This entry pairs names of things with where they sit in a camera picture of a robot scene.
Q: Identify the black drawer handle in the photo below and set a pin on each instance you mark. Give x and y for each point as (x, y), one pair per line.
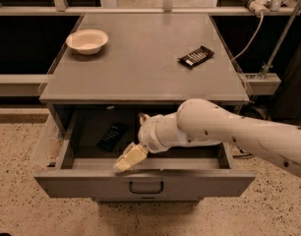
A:
(146, 188)

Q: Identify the open grey top drawer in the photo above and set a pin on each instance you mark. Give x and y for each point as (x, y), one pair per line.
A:
(83, 170)

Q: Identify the diagonal metal rod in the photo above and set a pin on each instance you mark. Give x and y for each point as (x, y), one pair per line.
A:
(275, 7)

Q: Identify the grey metal drawer cabinet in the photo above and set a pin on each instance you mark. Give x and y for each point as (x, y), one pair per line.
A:
(138, 68)

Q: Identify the white power strip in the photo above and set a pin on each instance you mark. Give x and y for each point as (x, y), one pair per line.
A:
(258, 7)

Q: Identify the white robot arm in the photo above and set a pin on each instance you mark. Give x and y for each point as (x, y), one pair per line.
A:
(198, 122)

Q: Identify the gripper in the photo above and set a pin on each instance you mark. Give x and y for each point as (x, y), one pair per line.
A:
(149, 136)

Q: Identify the black snack bar wrapper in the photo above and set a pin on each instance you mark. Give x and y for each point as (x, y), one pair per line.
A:
(196, 57)

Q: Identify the white paper bowl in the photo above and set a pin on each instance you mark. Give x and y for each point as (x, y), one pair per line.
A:
(87, 41)

